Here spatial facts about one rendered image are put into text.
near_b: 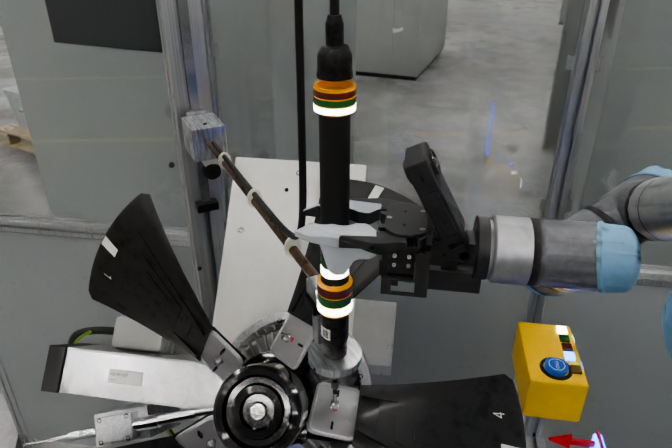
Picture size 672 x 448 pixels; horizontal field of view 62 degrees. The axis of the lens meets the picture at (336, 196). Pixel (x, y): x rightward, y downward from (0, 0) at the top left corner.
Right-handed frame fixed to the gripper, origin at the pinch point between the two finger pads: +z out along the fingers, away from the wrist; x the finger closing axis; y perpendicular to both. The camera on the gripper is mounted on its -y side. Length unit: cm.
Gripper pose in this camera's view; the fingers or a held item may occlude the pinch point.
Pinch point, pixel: (310, 217)
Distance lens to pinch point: 64.5
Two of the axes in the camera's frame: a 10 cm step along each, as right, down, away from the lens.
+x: 1.5, -4.6, 8.8
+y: 0.0, 8.8, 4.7
